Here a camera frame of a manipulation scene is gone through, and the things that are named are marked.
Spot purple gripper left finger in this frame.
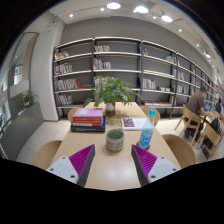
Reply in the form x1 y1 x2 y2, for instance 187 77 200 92
47 145 95 187

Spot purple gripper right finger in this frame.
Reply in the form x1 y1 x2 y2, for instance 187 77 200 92
131 145 178 186

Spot clear blue-label water bottle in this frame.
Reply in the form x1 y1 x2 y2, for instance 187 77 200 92
139 109 155 148

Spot dark red round coaster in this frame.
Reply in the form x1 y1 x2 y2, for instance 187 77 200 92
136 141 150 150

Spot wooden chair near left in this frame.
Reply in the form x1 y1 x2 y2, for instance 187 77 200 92
32 140 62 170

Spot wooden chair near right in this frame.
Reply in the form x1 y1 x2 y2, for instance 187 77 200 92
162 134 196 169

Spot grey patterned ceramic cup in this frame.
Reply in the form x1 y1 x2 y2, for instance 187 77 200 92
106 129 124 151

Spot dark blue bottom book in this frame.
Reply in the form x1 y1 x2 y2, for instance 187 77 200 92
70 116 106 132

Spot open magazine on table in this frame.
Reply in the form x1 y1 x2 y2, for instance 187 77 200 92
121 118 146 130

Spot red middle book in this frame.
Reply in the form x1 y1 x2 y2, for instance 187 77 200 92
73 117 103 126

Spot pink top book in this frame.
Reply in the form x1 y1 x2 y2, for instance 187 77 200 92
73 108 103 118

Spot wooden chair far left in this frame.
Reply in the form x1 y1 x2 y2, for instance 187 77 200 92
68 107 78 123

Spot wooden chair far right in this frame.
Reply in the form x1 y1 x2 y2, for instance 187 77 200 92
139 105 161 127

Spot wooden chair under man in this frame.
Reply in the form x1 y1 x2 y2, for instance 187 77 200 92
177 105 202 145

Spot wooden chair with backpack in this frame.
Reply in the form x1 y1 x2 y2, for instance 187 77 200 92
195 125 221 159

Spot black backpack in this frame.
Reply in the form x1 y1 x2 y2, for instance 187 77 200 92
204 118 220 149

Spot green potted plant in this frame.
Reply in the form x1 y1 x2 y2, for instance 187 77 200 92
83 75 142 116

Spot seated man brown shirt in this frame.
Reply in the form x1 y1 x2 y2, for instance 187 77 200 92
185 86 210 141

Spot small plant by window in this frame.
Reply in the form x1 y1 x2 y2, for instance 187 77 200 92
23 90 37 107

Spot large grey bookshelf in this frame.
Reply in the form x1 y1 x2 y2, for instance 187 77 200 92
53 37 216 117

